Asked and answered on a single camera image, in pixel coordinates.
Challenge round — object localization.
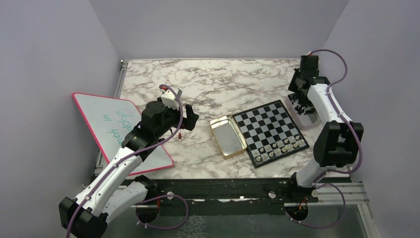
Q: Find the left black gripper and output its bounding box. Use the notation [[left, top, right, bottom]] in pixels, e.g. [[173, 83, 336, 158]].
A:
[[155, 96, 199, 138]]

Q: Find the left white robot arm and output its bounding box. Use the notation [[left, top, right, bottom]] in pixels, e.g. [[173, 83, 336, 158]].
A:
[[59, 99, 199, 238]]

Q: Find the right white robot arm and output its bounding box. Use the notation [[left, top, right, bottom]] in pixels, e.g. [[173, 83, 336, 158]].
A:
[[286, 53, 364, 202]]

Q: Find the white box of black pieces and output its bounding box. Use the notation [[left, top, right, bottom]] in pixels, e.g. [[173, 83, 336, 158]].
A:
[[285, 93, 321, 130]]

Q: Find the gold metal tin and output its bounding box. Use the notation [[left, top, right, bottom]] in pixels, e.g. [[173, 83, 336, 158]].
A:
[[210, 115, 248, 160]]

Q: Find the black white chessboard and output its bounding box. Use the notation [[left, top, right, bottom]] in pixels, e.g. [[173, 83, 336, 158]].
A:
[[233, 100, 310, 168]]

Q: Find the red framed whiteboard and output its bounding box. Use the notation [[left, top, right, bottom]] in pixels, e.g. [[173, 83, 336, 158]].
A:
[[72, 92, 175, 178]]

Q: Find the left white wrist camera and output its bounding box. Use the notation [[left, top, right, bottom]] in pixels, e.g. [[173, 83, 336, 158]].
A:
[[160, 87, 179, 110]]

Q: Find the black table front rail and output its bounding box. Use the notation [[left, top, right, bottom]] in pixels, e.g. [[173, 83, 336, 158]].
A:
[[92, 177, 352, 218]]

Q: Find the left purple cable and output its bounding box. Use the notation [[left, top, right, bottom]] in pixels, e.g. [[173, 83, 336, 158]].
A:
[[65, 84, 189, 238]]

